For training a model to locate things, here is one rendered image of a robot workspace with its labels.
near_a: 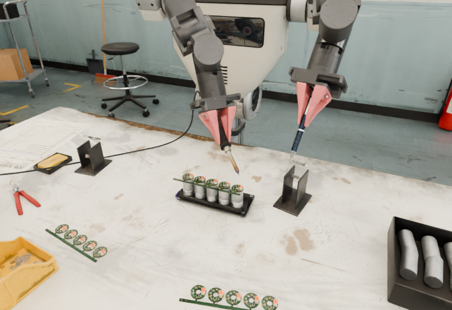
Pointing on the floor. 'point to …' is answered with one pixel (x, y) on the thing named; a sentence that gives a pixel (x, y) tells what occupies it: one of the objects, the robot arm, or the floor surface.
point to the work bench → (209, 224)
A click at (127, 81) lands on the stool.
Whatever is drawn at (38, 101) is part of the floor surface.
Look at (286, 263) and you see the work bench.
